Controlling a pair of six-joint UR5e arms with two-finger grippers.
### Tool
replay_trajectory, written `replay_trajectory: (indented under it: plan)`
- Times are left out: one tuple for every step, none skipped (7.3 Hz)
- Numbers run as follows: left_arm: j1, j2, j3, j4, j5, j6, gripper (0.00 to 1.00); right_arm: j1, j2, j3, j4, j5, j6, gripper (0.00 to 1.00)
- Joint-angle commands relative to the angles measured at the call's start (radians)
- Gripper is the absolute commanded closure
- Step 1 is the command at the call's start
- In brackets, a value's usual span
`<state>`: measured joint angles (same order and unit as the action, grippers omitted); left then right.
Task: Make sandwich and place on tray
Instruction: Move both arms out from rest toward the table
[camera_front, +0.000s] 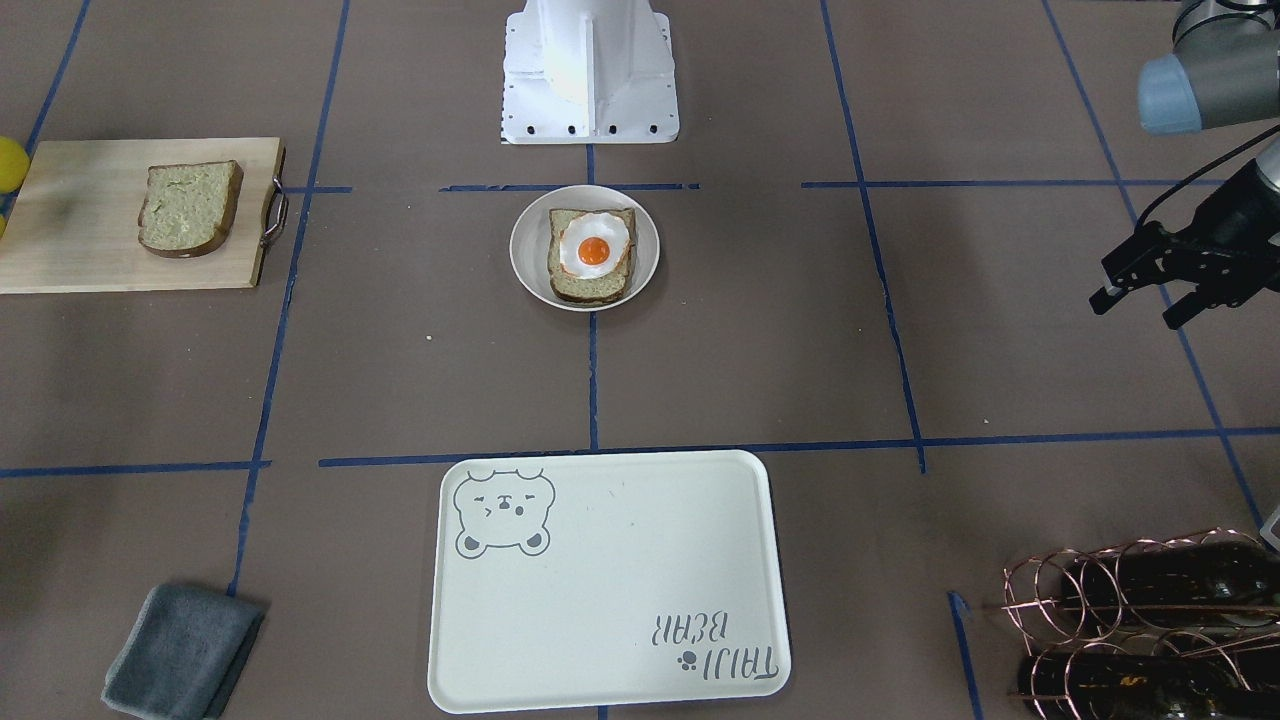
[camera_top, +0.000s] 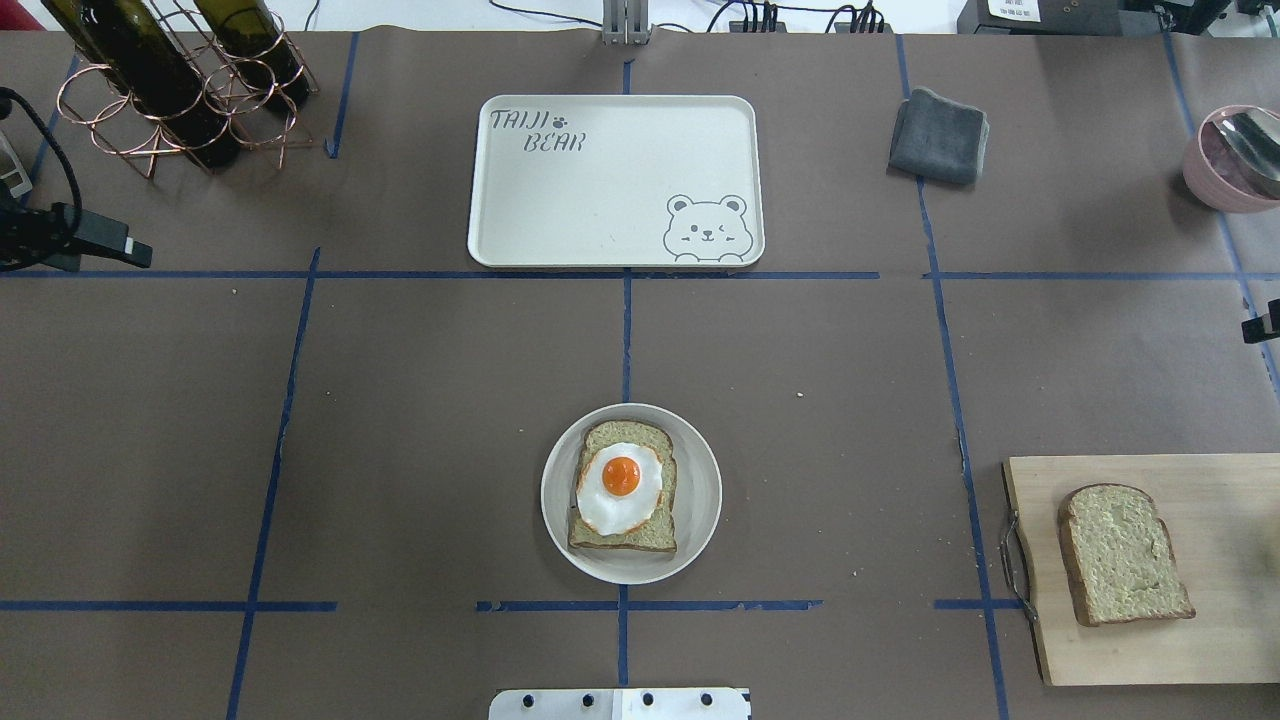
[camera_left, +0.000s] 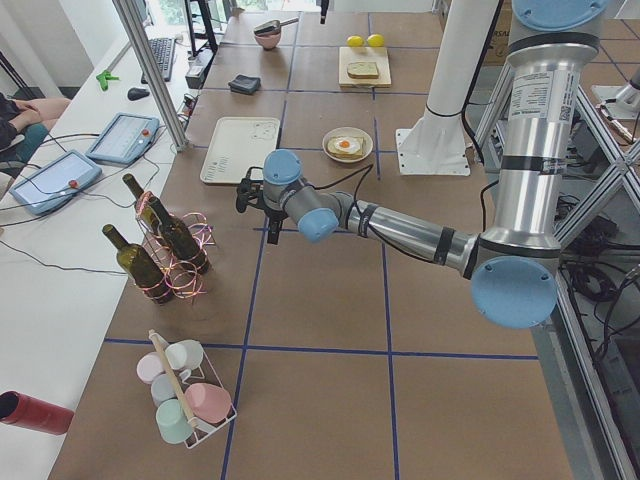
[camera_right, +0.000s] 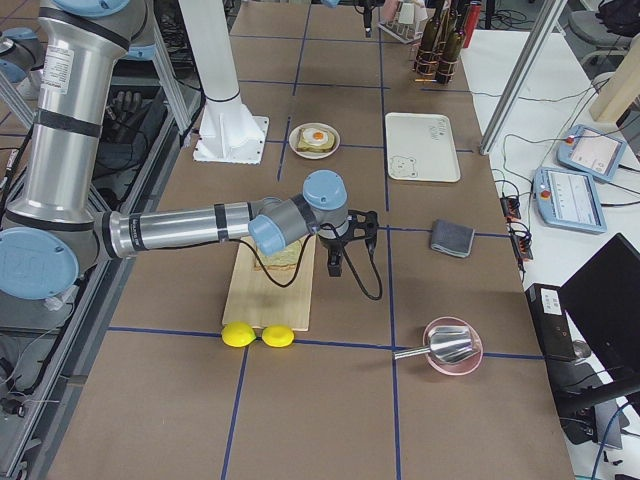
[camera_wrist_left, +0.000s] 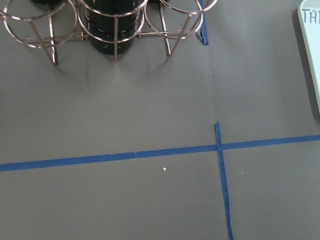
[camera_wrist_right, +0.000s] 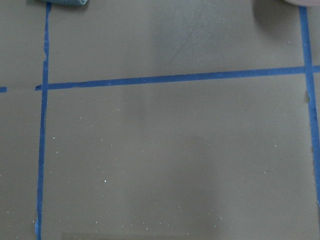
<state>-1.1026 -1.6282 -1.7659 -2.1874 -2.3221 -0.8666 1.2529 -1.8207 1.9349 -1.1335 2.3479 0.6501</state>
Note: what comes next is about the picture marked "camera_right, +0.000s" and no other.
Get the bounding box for dark wine bottle two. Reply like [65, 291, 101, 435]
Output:
[436, 13, 464, 84]

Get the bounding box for grey folded cloth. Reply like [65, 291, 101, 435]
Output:
[430, 219, 475, 258]

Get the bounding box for teach pendant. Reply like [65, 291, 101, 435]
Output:
[533, 167, 607, 234]
[556, 124, 627, 183]

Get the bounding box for pink bowl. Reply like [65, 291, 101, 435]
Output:
[422, 316, 484, 376]

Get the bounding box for red cylinder bottle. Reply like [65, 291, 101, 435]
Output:
[462, 1, 482, 49]

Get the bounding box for teach pendant near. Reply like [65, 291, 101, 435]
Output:
[533, 167, 607, 234]

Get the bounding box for black computer box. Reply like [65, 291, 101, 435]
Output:
[526, 283, 577, 402]

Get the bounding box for black laptop monitor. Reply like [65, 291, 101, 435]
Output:
[559, 233, 639, 379]

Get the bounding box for teach pendant far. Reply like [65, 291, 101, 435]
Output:
[556, 124, 627, 183]

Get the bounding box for bread slice with egg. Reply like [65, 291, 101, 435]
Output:
[296, 127, 335, 153]

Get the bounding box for white round plate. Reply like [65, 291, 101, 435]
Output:
[288, 123, 340, 160]

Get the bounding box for white wire cup rack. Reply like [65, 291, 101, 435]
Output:
[378, 0, 428, 44]

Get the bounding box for aluminium frame post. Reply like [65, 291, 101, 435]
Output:
[479, 0, 568, 155]

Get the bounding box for metal scoop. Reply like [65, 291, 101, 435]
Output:
[393, 325, 478, 365]

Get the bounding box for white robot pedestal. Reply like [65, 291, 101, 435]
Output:
[179, 0, 269, 165]

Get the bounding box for fried egg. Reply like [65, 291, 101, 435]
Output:
[301, 127, 332, 146]

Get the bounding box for wooden cutting board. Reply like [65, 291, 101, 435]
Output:
[222, 237, 316, 331]

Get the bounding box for dark wine bottle one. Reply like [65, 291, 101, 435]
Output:
[416, 0, 447, 77]

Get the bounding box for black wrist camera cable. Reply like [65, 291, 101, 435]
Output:
[239, 222, 384, 302]

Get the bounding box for yellow lemon half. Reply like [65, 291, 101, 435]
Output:
[221, 322, 256, 348]
[262, 325, 295, 348]

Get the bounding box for cream bear tray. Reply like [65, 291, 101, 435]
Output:
[385, 112, 461, 183]

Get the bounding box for yellow lemon half left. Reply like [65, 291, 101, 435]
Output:
[221, 322, 256, 348]

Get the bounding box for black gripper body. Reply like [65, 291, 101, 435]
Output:
[319, 209, 378, 253]

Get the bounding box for copper wire bottle rack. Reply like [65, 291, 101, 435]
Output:
[414, 48, 458, 84]

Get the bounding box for yellow lemon half right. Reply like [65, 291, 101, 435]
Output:
[262, 325, 295, 348]

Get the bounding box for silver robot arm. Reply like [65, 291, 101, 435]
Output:
[1, 1, 378, 300]

